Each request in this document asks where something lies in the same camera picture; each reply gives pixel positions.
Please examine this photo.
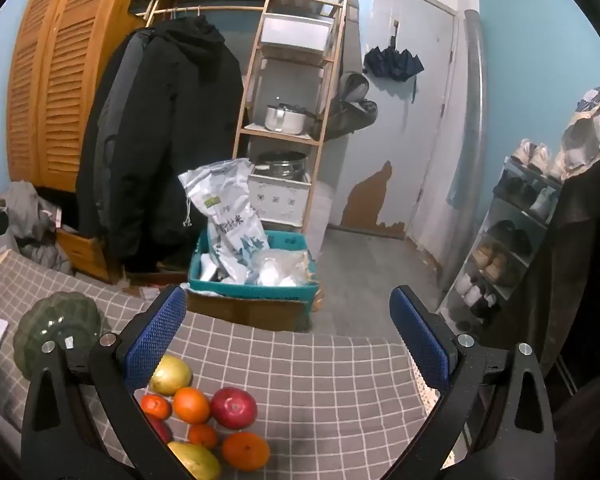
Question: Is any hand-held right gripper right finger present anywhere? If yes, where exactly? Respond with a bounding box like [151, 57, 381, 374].
[380, 285, 556, 480]

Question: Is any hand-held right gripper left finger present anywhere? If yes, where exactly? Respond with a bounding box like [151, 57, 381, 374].
[21, 285, 201, 480]

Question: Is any yellow lemon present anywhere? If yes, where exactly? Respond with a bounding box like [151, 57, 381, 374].
[149, 354, 194, 396]

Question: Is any dark reddish orange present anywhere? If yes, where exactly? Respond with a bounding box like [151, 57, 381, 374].
[141, 394, 173, 421]

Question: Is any small red fruit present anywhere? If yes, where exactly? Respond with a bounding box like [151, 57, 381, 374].
[147, 414, 173, 445]

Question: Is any red apple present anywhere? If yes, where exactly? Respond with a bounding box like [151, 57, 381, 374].
[209, 386, 259, 430]

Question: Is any green glass bowl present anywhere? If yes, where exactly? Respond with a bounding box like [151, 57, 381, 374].
[13, 291, 103, 381]

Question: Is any small tangerine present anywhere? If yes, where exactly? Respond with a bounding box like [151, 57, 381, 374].
[187, 423, 219, 450]

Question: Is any plain cardboard box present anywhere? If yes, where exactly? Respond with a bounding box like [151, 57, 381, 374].
[185, 287, 323, 333]

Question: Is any teal plastic basket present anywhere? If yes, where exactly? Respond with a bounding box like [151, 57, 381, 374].
[187, 230, 321, 303]

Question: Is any wooden drawer box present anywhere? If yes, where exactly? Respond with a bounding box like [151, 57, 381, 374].
[55, 227, 113, 281]

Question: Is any white shoe rack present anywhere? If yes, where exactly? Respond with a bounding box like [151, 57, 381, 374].
[437, 155, 566, 333]

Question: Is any grey checked tablecloth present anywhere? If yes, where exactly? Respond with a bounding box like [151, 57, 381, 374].
[0, 250, 448, 480]

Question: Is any group of shoes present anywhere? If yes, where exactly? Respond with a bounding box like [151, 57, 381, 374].
[455, 140, 561, 316]

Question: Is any white printed rice bag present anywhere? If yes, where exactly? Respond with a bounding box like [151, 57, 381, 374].
[178, 158, 270, 281]

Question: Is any clear plastic bag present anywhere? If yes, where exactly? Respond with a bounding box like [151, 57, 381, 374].
[252, 250, 313, 288]

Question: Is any grey clothes pile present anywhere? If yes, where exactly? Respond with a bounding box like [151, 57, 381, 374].
[2, 180, 73, 273]

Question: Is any dark brown coat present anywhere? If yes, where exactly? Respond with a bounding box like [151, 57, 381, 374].
[480, 155, 600, 411]

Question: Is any white patterned crate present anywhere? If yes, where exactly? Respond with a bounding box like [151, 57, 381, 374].
[249, 170, 312, 226]

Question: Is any pale blue door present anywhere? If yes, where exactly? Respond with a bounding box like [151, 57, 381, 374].
[365, 0, 458, 251]

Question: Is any black hanging coat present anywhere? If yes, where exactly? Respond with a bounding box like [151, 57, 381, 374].
[75, 15, 245, 273]

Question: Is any silver insulated pipe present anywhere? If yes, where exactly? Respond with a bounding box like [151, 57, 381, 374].
[437, 10, 486, 291]

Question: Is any steel steamer pot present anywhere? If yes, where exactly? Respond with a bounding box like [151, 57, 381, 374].
[255, 151, 308, 181]

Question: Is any dark grey hanging jacket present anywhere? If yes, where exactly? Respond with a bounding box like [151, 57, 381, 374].
[80, 27, 151, 241]

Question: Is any grey hanging bag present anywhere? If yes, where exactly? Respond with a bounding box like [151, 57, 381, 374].
[325, 72, 378, 141]

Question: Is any wooden shelf rack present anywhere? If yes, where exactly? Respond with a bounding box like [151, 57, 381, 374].
[130, 0, 351, 248]

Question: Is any white pot with lid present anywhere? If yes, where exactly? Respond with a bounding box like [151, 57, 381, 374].
[265, 102, 311, 136]

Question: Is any light patterned cloth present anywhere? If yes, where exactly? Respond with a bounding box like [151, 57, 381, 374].
[560, 87, 600, 181]

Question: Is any wooden louvered wardrobe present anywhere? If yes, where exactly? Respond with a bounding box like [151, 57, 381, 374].
[5, 0, 148, 191]

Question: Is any dark blue umbrella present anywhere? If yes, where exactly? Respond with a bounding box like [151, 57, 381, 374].
[363, 20, 425, 86]

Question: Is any wide white storage bin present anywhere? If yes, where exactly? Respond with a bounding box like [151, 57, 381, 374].
[260, 12, 336, 53]

